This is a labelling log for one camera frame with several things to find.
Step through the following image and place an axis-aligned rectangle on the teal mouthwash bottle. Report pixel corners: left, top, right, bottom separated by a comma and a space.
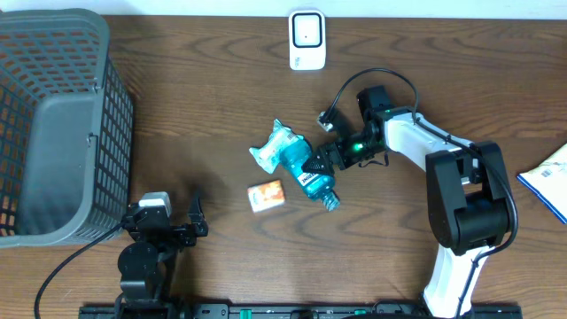
279, 139, 340, 211

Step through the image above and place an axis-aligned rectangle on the light green tissue pack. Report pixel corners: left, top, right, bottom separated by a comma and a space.
249, 119, 305, 174

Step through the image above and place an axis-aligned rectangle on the cream snack bag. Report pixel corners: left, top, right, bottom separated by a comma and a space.
517, 145, 567, 224

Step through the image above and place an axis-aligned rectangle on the grey plastic basket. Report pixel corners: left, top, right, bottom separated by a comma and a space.
1, 9, 134, 248

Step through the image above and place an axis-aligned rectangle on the white barcode scanner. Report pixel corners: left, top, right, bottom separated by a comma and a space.
288, 10, 327, 71

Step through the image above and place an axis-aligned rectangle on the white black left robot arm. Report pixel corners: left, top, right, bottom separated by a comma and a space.
113, 191, 208, 319

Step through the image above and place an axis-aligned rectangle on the black mounting rail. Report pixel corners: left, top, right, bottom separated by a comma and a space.
79, 302, 524, 319

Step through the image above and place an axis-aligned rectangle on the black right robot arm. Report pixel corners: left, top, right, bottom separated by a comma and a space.
303, 86, 518, 318

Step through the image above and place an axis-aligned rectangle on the orange small box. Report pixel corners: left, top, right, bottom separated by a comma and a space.
247, 180, 285, 214

